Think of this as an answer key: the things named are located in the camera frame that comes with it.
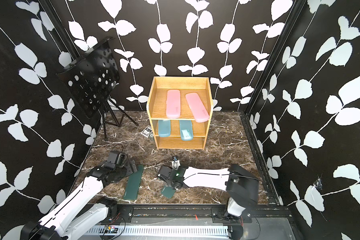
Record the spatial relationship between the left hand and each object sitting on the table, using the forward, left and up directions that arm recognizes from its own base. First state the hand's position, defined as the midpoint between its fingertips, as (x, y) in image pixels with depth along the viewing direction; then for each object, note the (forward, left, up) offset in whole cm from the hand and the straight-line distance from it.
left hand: (133, 167), depth 84 cm
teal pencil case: (+19, -18, +11) cm, 28 cm away
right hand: (-6, -23, -2) cm, 24 cm away
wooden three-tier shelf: (+22, -15, +25) cm, 36 cm away
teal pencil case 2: (+16, -31, +12) cm, 37 cm away
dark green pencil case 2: (-13, -20, -6) cm, 24 cm away
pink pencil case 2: (+18, -37, +26) cm, 49 cm away
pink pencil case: (+24, -24, +26) cm, 42 cm away
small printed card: (+30, -3, -6) cm, 30 cm away
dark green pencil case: (-10, +1, -7) cm, 12 cm away
